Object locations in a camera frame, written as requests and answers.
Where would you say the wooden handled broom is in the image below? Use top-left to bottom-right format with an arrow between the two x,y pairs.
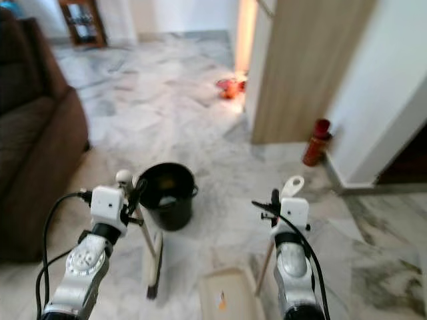
115,169 -> 165,299

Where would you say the beige long handled dustpan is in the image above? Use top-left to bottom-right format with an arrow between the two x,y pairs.
198,175 -> 306,320

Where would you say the black bucket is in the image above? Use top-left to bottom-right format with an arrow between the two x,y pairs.
138,161 -> 199,233

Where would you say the red canister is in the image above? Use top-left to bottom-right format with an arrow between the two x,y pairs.
301,117 -> 334,168

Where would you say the brown sofa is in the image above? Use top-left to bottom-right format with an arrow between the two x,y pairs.
0,9 -> 91,265

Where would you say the small red plastic object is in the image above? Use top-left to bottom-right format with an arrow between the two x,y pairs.
215,75 -> 248,100

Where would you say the light wooden panel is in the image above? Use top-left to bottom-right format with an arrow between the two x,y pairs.
250,0 -> 378,146

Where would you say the dark wooden staircase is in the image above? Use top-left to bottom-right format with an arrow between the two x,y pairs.
376,136 -> 427,187

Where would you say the wooden display cabinet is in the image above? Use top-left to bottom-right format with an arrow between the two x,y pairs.
57,0 -> 108,49

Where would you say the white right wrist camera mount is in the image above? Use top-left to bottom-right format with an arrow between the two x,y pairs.
278,196 -> 310,231

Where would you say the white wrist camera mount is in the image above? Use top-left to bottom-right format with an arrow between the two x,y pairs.
278,196 -> 310,231
89,185 -> 128,231

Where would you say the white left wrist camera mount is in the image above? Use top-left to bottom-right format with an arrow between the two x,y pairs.
89,185 -> 128,231

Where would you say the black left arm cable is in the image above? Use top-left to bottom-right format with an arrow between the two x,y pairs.
37,191 -> 93,320

